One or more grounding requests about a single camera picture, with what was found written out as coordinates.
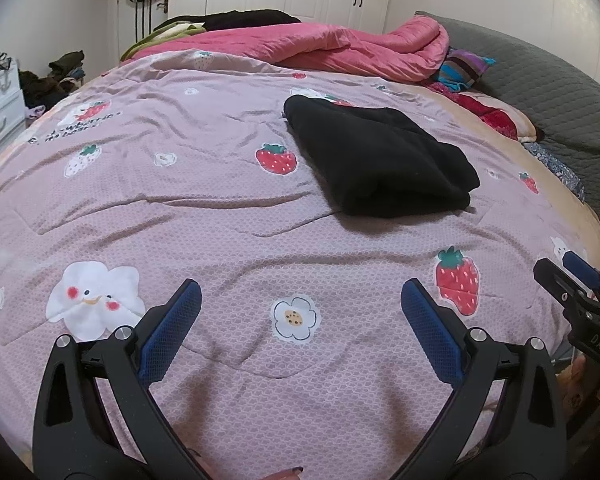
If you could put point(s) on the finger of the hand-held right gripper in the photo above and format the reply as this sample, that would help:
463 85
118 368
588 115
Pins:
560 282
585 272

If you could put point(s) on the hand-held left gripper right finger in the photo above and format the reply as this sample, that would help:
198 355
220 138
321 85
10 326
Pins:
430 332

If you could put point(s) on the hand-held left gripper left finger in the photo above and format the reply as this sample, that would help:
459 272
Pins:
170 332

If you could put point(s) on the black sweater with orange cuffs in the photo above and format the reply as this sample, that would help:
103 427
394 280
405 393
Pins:
380 160

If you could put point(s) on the pile of dark clothes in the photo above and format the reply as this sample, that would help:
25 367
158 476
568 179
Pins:
45 87

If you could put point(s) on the person's left hand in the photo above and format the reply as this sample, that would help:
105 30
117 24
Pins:
285 476

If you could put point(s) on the blue patterned cloth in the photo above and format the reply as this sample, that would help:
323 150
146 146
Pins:
555 167

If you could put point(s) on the pink strawberry printed quilt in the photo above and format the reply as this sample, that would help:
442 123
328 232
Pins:
205 200

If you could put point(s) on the red cloth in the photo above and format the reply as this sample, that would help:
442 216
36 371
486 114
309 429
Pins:
490 115

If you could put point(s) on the grey quilted headboard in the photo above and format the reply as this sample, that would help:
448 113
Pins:
545 90

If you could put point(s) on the striped pillow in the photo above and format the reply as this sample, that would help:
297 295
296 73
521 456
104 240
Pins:
462 67

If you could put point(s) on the white drawer chest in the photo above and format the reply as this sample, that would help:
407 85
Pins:
0 110

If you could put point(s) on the green blanket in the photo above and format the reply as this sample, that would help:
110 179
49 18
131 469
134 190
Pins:
155 40

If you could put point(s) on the pink comforter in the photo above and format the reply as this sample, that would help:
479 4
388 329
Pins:
330 45

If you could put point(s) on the white door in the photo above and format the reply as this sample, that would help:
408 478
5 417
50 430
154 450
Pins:
130 20

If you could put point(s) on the black garment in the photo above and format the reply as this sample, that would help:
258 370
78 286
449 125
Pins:
245 20

